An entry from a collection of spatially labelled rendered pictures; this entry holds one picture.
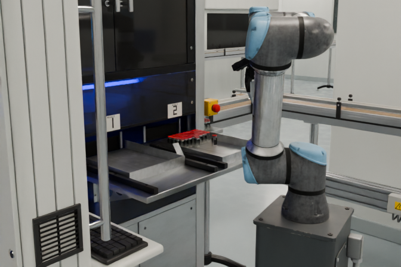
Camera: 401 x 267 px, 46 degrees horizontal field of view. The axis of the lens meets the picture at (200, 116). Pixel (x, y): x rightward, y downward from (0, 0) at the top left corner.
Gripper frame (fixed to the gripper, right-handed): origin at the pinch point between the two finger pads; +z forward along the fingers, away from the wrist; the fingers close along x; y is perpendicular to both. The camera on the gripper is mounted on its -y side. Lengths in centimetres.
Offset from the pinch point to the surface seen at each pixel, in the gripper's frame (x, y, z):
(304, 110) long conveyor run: 82, -23, 19
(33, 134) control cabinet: -102, 20, -9
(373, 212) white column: 144, -4, 94
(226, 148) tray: -1.3, -11.4, 21.4
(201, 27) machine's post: 10.4, -35.5, -27.1
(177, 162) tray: -31.8, -9.4, 19.7
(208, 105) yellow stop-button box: 14.5, -35.0, 8.4
